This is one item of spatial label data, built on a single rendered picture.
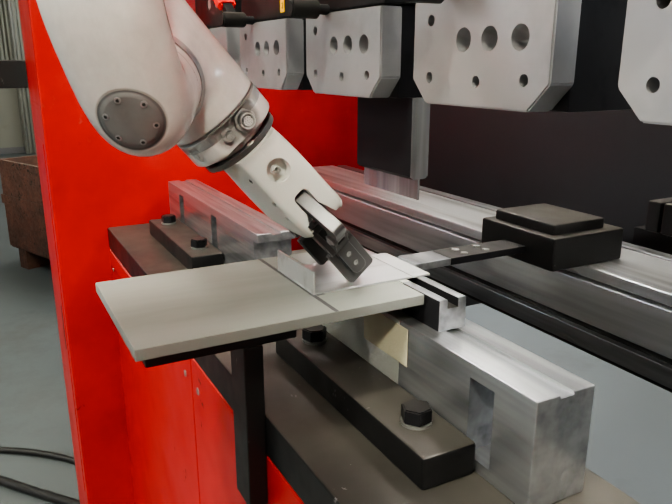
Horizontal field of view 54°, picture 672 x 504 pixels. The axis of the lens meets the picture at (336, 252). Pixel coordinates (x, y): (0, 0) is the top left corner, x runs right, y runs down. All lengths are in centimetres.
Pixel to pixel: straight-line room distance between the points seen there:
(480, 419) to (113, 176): 103
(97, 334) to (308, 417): 92
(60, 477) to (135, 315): 171
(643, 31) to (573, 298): 47
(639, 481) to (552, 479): 173
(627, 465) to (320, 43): 189
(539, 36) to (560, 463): 31
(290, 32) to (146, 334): 39
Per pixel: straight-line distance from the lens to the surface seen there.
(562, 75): 45
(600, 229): 82
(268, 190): 57
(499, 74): 48
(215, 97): 55
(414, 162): 63
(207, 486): 97
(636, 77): 40
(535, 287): 86
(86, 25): 46
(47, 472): 232
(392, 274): 67
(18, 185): 427
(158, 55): 47
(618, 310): 78
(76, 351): 154
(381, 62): 60
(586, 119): 116
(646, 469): 236
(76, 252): 147
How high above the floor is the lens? 121
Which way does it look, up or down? 16 degrees down
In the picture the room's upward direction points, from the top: straight up
